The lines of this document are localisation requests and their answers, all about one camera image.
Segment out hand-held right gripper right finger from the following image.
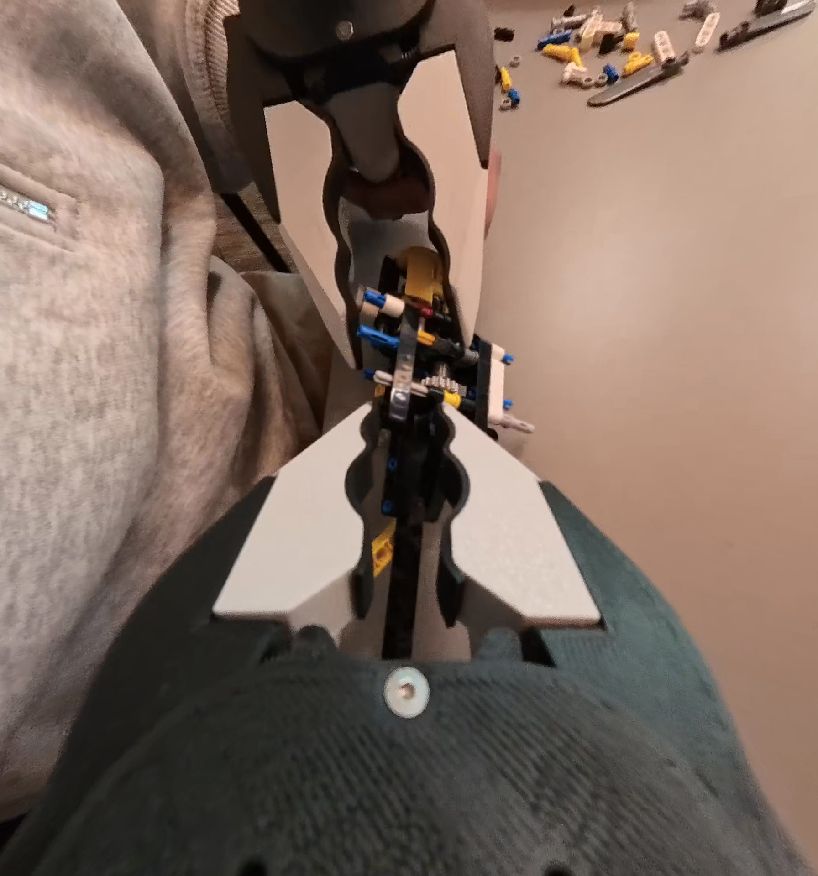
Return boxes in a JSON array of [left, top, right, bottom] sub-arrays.
[[438, 404, 603, 629]]

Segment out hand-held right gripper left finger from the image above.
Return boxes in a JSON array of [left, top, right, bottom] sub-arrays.
[[212, 402, 383, 629]]

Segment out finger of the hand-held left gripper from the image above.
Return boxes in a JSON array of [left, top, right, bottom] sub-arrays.
[[397, 51, 492, 346], [264, 101, 365, 372]]

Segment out person's left hand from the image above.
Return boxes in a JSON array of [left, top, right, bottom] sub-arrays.
[[346, 167, 429, 221]]

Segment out pile of loose lego pieces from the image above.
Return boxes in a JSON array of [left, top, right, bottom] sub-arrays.
[[494, 0, 817, 110]]

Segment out black yellow lego model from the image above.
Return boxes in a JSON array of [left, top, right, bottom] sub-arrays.
[[356, 245, 536, 663]]

